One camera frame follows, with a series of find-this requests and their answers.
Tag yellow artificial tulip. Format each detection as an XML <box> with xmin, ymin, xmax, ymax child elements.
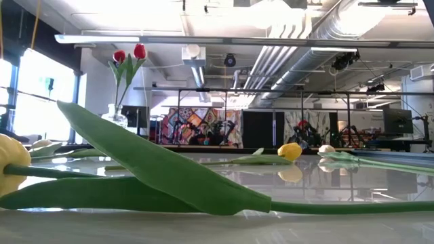
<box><xmin>104</xmin><ymin>142</ymin><xmax>304</xmax><ymax>171</ymax></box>
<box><xmin>0</xmin><ymin>100</ymin><xmax>434</xmax><ymax>217</ymax></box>

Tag bright red artificial tulip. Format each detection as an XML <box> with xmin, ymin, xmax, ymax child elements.
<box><xmin>107</xmin><ymin>49</ymin><xmax>127</xmax><ymax>109</ymax></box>
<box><xmin>120</xmin><ymin>43</ymin><xmax>147</xmax><ymax>109</ymax></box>

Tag black monitor on arm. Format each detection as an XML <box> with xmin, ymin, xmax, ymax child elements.
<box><xmin>382</xmin><ymin>108</ymin><xmax>414</xmax><ymax>135</ymax></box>

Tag clear glass vase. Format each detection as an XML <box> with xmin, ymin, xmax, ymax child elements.
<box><xmin>100</xmin><ymin>103</ymin><xmax>129</xmax><ymax>129</ymax></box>

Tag colourful patterned quilt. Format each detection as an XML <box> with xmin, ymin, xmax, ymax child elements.
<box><xmin>161</xmin><ymin>107</ymin><xmax>243</xmax><ymax>149</ymax></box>

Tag black partition panel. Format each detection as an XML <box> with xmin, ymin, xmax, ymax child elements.
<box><xmin>242</xmin><ymin>110</ymin><xmax>285</xmax><ymax>149</ymax></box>

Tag white ceiling box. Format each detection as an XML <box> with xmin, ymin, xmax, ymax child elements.
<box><xmin>181</xmin><ymin>43</ymin><xmax>207</xmax><ymax>68</ymax></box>

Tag white ceiling pipes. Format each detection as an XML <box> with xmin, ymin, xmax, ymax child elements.
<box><xmin>242</xmin><ymin>13</ymin><xmax>315</xmax><ymax>91</ymax></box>

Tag black desk monitor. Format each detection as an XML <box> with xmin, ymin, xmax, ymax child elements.
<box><xmin>121</xmin><ymin>104</ymin><xmax>150</xmax><ymax>129</ymax></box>

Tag grey overhead light bar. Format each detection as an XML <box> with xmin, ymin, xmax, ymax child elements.
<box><xmin>54</xmin><ymin>33</ymin><xmax>434</xmax><ymax>49</ymax></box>

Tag white leaf-print curtain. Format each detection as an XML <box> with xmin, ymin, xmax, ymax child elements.
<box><xmin>283</xmin><ymin>110</ymin><xmax>332</xmax><ymax>147</ymax></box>

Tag black tripod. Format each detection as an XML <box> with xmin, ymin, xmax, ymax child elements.
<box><xmin>412</xmin><ymin>114</ymin><xmax>434</xmax><ymax>154</ymax></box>

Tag black table frame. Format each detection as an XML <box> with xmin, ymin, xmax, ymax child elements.
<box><xmin>0</xmin><ymin>128</ymin><xmax>434</xmax><ymax>162</ymax></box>

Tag black metal rack frame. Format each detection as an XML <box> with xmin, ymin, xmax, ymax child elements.
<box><xmin>133</xmin><ymin>86</ymin><xmax>434</xmax><ymax>150</ymax></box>

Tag silver spiral air duct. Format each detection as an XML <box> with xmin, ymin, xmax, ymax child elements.
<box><xmin>259</xmin><ymin>0</ymin><xmax>394</xmax><ymax>108</ymax></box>

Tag thin yellow cable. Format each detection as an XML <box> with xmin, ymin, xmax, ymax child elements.
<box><xmin>30</xmin><ymin>0</ymin><xmax>42</xmax><ymax>50</ymax></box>

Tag black ceiling bracket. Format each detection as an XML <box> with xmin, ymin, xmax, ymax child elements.
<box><xmin>357</xmin><ymin>1</ymin><xmax>418</xmax><ymax>17</ymax></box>

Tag white wall vent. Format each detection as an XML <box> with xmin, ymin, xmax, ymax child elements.
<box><xmin>409</xmin><ymin>64</ymin><xmax>427</xmax><ymax>81</ymax></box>

